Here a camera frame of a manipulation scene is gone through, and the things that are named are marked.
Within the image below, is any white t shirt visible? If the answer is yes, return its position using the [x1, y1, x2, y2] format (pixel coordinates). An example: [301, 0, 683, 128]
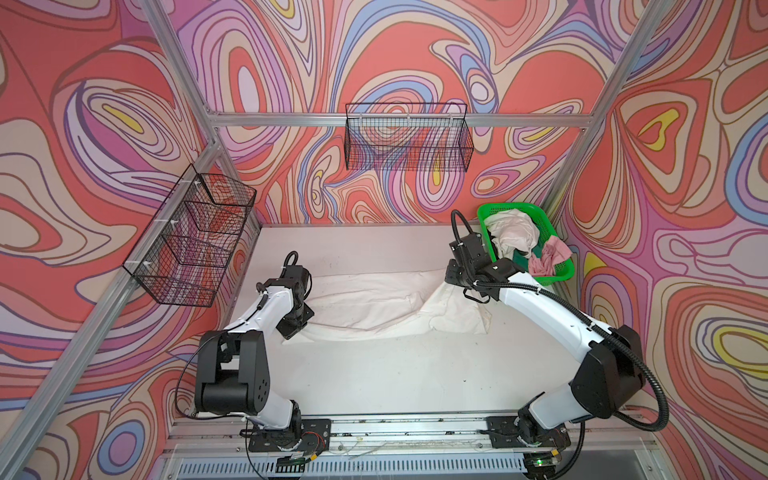
[286, 270, 492, 345]

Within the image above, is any green plastic laundry basket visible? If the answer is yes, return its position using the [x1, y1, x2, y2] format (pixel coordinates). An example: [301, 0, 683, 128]
[477, 202, 574, 286]

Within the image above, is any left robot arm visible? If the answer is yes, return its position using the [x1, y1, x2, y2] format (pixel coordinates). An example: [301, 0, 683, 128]
[194, 251, 314, 436]

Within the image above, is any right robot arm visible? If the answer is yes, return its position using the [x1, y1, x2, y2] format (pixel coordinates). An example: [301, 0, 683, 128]
[445, 210, 670, 446]

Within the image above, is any green cloth in basket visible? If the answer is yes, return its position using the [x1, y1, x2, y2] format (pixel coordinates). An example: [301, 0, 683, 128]
[512, 245, 542, 270]

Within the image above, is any white cloth in basket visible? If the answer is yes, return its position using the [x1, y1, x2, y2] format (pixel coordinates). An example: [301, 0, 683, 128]
[484, 209, 540, 258]

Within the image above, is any pink cloth in basket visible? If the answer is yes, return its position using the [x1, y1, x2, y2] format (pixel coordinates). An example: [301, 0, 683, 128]
[528, 236, 572, 277]

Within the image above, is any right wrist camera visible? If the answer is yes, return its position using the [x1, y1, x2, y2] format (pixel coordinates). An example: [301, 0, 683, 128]
[460, 232, 490, 264]

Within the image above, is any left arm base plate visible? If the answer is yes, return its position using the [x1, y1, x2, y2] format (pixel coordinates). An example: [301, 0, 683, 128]
[245, 419, 331, 455]

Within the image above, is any black wire basket left wall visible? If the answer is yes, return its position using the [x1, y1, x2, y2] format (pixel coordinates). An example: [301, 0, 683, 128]
[123, 167, 256, 307]

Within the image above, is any black wire basket wall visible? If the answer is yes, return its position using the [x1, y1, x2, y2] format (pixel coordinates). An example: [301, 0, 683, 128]
[344, 101, 474, 173]
[123, 167, 256, 307]

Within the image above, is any black wire basket back wall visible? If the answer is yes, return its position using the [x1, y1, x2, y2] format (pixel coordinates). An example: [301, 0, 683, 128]
[344, 101, 474, 173]

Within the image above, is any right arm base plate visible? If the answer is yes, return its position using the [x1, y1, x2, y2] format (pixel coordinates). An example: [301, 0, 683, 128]
[483, 415, 571, 450]

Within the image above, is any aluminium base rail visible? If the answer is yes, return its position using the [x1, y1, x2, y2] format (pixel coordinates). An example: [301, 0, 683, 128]
[147, 411, 676, 479]

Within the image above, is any aluminium frame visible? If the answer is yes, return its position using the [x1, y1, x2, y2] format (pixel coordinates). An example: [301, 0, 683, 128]
[1, 1, 648, 479]

